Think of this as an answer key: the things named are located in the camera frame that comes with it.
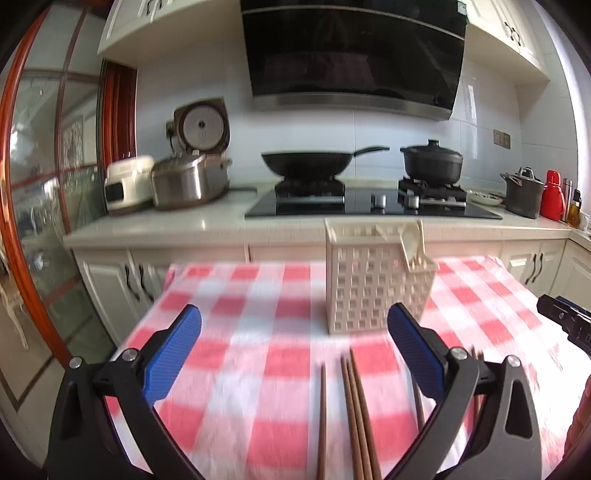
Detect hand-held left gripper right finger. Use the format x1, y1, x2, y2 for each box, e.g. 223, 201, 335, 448
387, 302, 543, 480

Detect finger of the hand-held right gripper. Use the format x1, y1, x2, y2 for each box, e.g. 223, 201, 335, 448
563, 315, 591, 357
537, 295, 591, 328

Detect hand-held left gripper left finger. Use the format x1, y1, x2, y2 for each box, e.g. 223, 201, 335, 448
46, 304, 204, 480

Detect cream plastic utensil basket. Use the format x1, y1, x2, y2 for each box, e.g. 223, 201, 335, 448
324, 218, 438, 335

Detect red white checked tablecloth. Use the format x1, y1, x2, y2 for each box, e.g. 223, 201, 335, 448
108, 256, 591, 480

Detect yellow oil bottle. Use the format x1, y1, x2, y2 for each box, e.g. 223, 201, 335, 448
568, 189, 583, 227

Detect white lower kitchen cabinets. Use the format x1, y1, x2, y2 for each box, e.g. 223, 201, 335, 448
71, 239, 591, 344

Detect red thermos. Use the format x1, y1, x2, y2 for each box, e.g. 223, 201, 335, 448
540, 170, 565, 221

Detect grey stockpot with lid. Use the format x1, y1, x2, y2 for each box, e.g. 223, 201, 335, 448
500, 167, 547, 219

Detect speckled kitchen countertop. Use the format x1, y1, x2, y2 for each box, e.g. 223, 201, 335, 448
65, 182, 591, 252

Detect small dish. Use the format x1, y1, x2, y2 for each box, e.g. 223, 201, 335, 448
466, 188, 505, 206

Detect black glass gas stove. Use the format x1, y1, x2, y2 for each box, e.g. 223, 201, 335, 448
245, 178, 503, 220

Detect stainless steel lidded pot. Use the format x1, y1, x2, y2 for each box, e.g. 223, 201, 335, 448
150, 153, 233, 211

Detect white countertop appliance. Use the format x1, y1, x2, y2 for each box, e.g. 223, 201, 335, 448
104, 154, 155, 215

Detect black lidded cooking pot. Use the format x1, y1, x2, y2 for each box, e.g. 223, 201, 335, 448
400, 139, 464, 183

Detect red framed glass door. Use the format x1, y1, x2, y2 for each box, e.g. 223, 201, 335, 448
0, 9, 139, 409

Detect black wok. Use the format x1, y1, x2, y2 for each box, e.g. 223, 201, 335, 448
261, 146, 391, 178

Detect rice cooker with open lid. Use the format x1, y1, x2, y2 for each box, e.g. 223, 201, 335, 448
173, 96, 232, 160

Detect white upper cabinet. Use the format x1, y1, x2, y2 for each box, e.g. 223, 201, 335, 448
97, 0, 243, 71
450, 0, 550, 121

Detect black range hood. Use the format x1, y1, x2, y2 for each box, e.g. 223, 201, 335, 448
240, 0, 468, 121

